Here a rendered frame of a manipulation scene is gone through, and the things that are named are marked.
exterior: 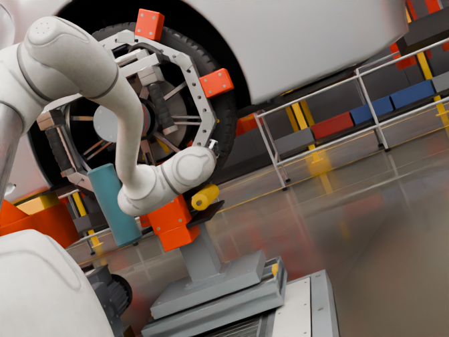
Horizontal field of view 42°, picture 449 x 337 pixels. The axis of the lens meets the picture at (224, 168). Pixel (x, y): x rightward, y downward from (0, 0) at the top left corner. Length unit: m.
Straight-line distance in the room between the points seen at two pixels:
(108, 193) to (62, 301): 1.18
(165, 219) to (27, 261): 1.27
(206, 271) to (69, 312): 1.45
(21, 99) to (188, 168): 0.53
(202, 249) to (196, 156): 0.64
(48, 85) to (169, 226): 0.89
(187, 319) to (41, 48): 1.19
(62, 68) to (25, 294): 0.58
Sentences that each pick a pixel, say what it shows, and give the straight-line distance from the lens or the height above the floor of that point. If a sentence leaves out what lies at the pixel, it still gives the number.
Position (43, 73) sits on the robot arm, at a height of 0.92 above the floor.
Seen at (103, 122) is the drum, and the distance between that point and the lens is 1.84.
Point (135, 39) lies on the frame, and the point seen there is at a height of 1.08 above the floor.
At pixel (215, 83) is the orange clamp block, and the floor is 0.85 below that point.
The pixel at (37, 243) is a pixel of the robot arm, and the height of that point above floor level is 0.65.
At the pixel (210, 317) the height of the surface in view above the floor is 0.13.
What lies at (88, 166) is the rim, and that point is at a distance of 2.12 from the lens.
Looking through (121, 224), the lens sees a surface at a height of 0.55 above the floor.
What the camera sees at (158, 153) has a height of 0.71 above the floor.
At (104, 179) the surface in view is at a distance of 1.88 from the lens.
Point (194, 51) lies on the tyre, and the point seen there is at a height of 0.98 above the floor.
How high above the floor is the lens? 0.68
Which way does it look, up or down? 3 degrees down
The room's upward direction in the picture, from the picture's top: 22 degrees counter-clockwise
